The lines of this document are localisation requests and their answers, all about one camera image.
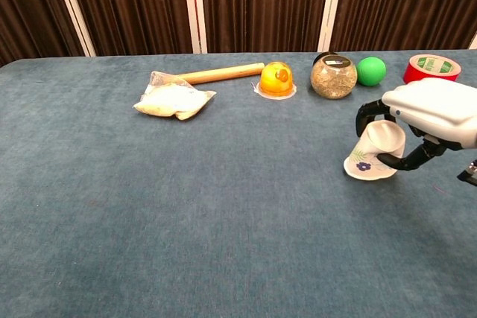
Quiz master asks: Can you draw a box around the robot right five-finger hand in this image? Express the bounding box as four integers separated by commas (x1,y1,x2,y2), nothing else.
355,78,477,171

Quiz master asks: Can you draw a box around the white paper cup flower print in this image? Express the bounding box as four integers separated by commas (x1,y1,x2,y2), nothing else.
342,119,407,182

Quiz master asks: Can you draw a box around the orange fruit jelly cup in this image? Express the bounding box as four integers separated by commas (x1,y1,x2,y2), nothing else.
250,60,298,101

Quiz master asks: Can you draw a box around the red tape roll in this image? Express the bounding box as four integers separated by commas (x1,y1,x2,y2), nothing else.
402,54,463,86

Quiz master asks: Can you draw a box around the green ball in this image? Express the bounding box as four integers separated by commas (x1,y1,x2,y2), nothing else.
356,56,388,87

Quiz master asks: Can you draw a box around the round glass jar of grains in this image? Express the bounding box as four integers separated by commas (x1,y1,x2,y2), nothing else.
309,51,359,101

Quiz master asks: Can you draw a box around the dark brown pleated curtain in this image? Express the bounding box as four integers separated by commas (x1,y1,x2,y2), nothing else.
0,0,477,68

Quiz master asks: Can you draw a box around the wooden rolling pin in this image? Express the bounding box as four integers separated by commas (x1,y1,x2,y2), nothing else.
177,63,265,86

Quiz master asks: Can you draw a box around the clear bag of white powder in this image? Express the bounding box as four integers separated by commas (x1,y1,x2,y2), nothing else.
132,71,218,121

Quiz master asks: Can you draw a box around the blue table cloth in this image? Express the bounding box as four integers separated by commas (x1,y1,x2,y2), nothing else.
0,48,477,318

